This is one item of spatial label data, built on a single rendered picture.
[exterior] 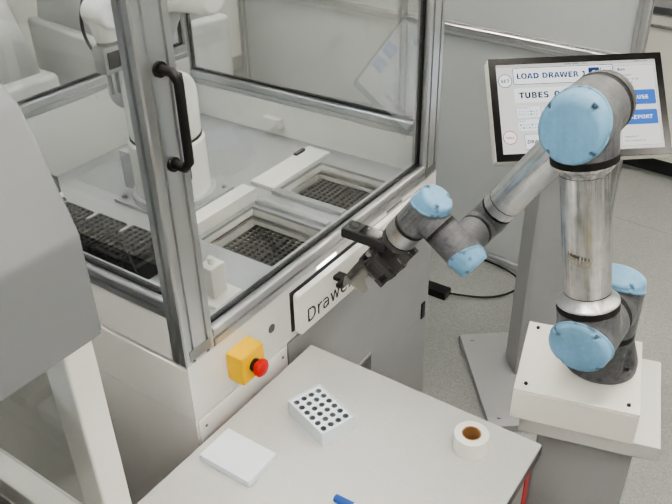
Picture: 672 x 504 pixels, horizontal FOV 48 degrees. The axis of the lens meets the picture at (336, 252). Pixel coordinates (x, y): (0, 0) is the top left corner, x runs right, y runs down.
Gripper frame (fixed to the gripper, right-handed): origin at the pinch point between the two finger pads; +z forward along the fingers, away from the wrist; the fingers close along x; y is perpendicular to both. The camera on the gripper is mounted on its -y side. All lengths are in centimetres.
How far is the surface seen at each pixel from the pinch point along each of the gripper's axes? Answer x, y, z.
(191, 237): -41, -23, -20
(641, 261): 194, 77, 58
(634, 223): 226, 66, 65
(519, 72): 85, -11, -22
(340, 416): -28.9, 20.8, 0.2
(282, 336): -18.0, -0.4, 10.8
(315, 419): -32.5, 17.7, 2.4
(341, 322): 5.7, 6.1, 20.2
